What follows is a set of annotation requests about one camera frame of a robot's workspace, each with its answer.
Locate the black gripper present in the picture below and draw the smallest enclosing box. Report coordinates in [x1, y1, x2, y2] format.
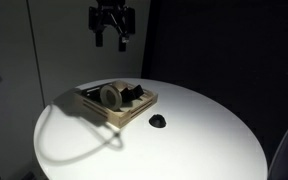
[88, 0, 137, 53]

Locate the beige masking tape roll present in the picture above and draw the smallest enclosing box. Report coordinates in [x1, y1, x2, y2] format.
[99, 80, 130, 112]

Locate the wooden slatted tray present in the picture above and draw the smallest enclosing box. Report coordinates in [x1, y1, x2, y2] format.
[73, 81, 159, 130]

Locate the small black knob piece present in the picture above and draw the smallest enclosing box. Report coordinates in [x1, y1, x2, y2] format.
[83, 87, 102, 100]

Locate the large black angled block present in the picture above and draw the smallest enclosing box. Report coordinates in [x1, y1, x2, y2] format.
[118, 84, 145, 103]

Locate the black dome-shaped object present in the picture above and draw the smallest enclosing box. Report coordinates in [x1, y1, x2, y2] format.
[148, 113, 168, 129]

